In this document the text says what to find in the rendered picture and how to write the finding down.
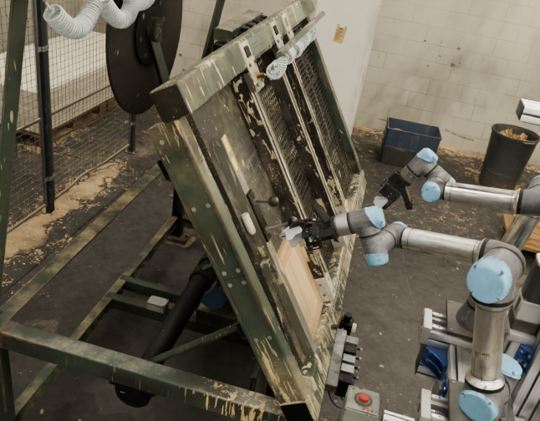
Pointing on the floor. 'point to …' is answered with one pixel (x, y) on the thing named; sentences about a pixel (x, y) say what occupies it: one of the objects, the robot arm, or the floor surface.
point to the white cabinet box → (347, 47)
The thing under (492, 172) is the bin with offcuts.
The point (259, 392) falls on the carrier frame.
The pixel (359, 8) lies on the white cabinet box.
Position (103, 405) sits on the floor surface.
